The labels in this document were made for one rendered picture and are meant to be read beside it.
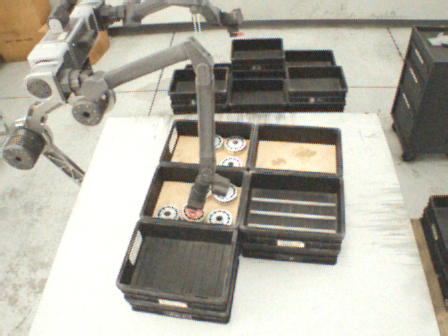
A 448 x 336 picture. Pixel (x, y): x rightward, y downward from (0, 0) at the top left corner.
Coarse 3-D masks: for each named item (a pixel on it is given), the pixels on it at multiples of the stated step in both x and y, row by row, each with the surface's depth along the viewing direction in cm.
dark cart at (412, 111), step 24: (408, 48) 262; (432, 48) 237; (408, 72) 268; (432, 72) 226; (408, 96) 270; (432, 96) 239; (408, 120) 271; (432, 120) 253; (408, 144) 270; (432, 144) 269
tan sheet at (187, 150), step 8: (184, 136) 203; (184, 144) 199; (192, 144) 198; (224, 144) 196; (248, 144) 195; (176, 152) 195; (184, 152) 195; (192, 152) 194; (224, 152) 193; (176, 160) 191; (184, 160) 191; (192, 160) 191
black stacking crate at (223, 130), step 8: (176, 128) 197; (184, 128) 199; (192, 128) 198; (216, 128) 195; (224, 128) 195; (232, 128) 194; (240, 128) 193; (248, 128) 192; (192, 136) 202; (224, 136) 198; (240, 136) 197; (248, 136) 196; (168, 144) 187; (176, 144) 199; (168, 152) 187; (168, 160) 188
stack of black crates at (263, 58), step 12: (240, 48) 316; (252, 48) 315; (264, 48) 315; (276, 48) 314; (240, 60) 292; (252, 60) 291; (264, 60) 290; (276, 60) 290; (240, 72) 300; (252, 72) 299; (264, 72) 298; (276, 72) 297
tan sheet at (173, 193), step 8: (168, 184) 182; (176, 184) 181; (184, 184) 181; (168, 192) 178; (176, 192) 178; (184, 192) 178; (240, 192) 175; (160, 200) 175; (168, 200) 175; (176, 200) 175; (184, 200) 174; (208, 208) 171; (216, 208) 170; (224, 208) 170; (232, 208) 170; (232, 216) 167
